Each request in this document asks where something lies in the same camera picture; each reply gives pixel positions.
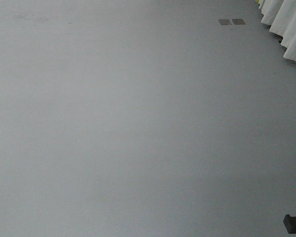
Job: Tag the left grey floor plate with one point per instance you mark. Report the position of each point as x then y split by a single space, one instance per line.
225 22

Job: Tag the grey floor plate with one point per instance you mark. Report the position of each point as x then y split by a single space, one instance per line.
225 22
238 21

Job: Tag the white draped curtain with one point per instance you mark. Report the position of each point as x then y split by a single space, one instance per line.
280 15

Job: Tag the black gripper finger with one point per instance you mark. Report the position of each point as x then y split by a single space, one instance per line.
290 224

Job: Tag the right grey floor plate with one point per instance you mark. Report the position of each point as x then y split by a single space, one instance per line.
238 21

